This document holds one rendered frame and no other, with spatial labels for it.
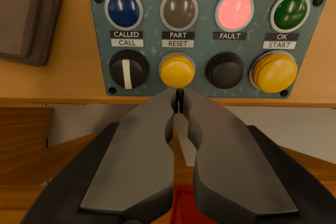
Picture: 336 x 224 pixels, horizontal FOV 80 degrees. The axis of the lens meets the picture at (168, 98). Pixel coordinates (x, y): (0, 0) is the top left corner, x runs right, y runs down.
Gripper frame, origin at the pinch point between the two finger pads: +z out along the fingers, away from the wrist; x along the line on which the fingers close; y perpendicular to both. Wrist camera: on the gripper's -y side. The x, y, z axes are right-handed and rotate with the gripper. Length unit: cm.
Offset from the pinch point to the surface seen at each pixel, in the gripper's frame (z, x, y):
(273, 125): 73, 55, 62
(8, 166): 19, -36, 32
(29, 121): 60, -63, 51
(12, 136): 50, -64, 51
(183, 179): 6.4, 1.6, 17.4
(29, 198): 8.3, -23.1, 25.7
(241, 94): 3.1, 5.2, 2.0
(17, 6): 5.4, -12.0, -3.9
